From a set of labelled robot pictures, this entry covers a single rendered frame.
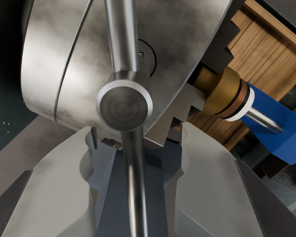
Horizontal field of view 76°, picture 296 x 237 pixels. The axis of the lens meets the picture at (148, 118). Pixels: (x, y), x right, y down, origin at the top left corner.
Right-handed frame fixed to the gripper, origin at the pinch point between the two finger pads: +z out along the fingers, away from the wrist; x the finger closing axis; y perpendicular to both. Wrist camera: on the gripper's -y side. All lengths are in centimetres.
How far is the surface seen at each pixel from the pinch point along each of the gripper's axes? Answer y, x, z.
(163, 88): -1.3, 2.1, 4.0
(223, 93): 3.8, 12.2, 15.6
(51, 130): 74, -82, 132
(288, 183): 35, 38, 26
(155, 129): 6.2, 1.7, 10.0
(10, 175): 124, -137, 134
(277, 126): 12.0, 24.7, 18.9
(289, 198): 47, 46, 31
